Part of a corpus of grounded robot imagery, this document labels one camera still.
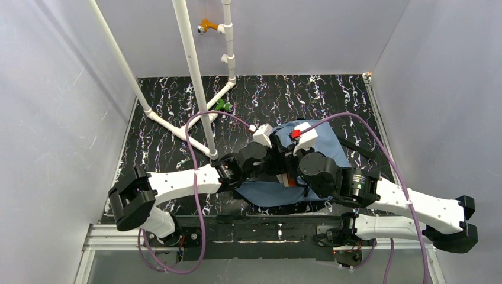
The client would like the blue backpack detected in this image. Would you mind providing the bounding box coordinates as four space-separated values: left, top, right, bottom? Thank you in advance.
236 119 376 207

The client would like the orange green treehouse book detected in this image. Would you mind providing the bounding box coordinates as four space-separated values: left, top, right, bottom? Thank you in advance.
276 173 298 187

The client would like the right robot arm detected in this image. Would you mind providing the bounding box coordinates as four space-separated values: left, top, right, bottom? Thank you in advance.
286 150 478 254

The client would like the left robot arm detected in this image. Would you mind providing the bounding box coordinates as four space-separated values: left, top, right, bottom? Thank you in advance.
108 142 284 240

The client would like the green white pipe fitting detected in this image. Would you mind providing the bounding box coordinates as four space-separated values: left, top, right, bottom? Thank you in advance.
214 99 233 113

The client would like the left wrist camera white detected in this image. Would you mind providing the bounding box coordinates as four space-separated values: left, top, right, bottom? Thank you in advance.
253 124 273 148

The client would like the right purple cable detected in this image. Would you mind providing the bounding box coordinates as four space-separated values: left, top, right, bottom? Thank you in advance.
294 112 432 284

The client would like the purple cable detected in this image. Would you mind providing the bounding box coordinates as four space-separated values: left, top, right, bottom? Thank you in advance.
294 112 432 284
137 111 258 275

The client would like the white PVC pipe frame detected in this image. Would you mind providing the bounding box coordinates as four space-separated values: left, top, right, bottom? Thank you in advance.
86 0 237 160

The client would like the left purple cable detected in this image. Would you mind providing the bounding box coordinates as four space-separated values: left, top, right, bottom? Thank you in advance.
137 111 258 275

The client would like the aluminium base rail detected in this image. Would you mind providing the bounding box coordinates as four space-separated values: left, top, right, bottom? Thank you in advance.
75 214 441 283

